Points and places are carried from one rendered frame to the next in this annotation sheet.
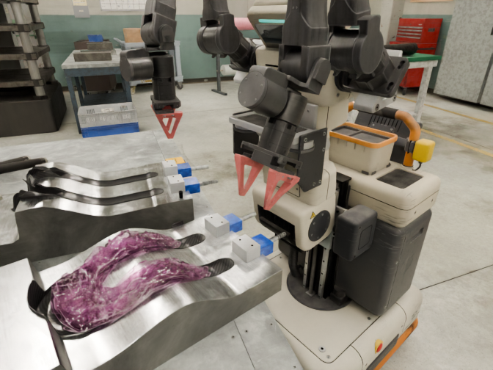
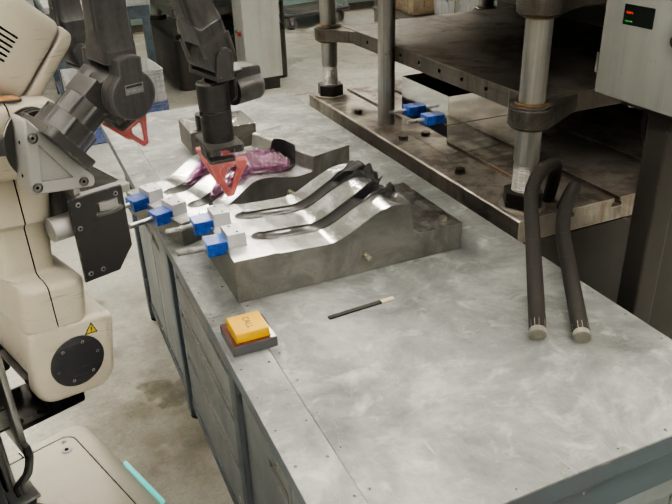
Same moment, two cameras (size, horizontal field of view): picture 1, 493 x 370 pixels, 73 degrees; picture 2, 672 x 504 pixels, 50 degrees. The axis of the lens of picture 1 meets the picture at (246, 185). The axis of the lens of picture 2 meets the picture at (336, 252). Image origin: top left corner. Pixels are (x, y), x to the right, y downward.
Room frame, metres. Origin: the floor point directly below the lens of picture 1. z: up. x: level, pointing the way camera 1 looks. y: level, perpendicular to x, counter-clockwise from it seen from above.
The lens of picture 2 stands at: (2.15, 0.37, 1.52)
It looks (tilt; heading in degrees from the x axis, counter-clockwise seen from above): 28 degrees down; 178
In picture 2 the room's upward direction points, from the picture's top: 2 degrees counter-clockwise
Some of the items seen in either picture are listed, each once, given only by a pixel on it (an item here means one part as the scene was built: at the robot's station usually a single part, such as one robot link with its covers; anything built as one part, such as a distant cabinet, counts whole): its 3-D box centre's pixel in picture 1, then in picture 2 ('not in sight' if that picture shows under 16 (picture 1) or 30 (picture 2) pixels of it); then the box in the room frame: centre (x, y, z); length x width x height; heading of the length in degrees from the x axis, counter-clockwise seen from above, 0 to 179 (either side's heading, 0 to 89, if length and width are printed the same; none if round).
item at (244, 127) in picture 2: not in sight; (217, 132); (0.01, 0.11, 0.84); 0.20 x 0.15 x 0.07; 111
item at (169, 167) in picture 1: (186, 169); (210, 246); (0.90, 0.18, 0.89); 0.13 x 0.05 x 0.05; 111
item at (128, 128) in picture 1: (111, 129); not in sight; (3.75, 1.57, 0.11); 0.61 x 0.41 x 0.22; 111
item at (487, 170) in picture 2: not in sight; (501, 128); (-0.11, 1.02, 0.76); 1.30 x 0.84 x 0.07; 21
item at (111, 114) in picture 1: (108, 114); not in sight; (3.75, 1.57, 0.28); 0.61 x 0.41 x 0.15; 111
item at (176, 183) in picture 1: (194, 185); (197, 225); (0.80, 0.14, 0.89); 0.13 x 0.05 x 0.05; 111
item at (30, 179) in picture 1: (89, 183); (320, 198); (0.75, 0.40, 0.92); 0.35 x 0.16 x 0.09; 111
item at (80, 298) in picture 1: (129, 267); (239, 162); (0.46, 0.21, 0.90); 0.26 x 0.18 x 0.08; 128
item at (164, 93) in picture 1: (164, 90); (217, 129); (0.89, 0.21, 1.12); 0.10 x 0.07 x 0.07; 21
